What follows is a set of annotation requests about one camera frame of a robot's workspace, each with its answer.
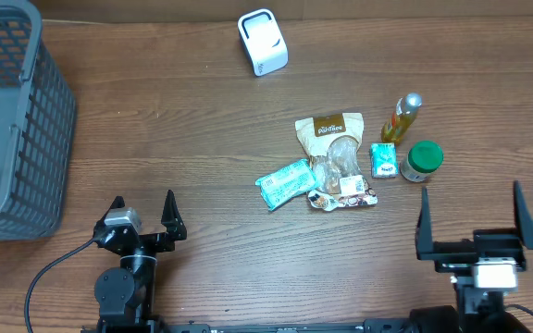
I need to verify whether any green lid white jar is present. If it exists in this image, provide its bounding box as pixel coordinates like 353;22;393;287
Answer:
400;141;444;182

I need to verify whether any yellow liquid bottle silver cap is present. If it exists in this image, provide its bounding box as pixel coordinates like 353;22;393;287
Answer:
380;92;423;145

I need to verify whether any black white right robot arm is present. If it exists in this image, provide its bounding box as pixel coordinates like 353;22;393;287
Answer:
404;180;533;332

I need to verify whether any grey plastic mesh basket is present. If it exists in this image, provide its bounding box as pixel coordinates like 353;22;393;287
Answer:
0;1;77;241

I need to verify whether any small green white carton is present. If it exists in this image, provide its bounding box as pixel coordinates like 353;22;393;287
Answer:
370;142;399;178

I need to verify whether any brown snack pouch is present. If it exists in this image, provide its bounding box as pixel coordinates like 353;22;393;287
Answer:
295;113;378;212

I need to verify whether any teal wet wipes pack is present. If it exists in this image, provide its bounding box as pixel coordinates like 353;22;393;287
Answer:
254;159;318;211

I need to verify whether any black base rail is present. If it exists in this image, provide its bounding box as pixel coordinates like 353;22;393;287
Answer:
80;318;429;333

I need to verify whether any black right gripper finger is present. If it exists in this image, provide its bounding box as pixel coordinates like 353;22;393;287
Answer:
415;187;433;253
513;180;533;250

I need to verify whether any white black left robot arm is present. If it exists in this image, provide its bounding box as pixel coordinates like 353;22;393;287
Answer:
93;191;187;332

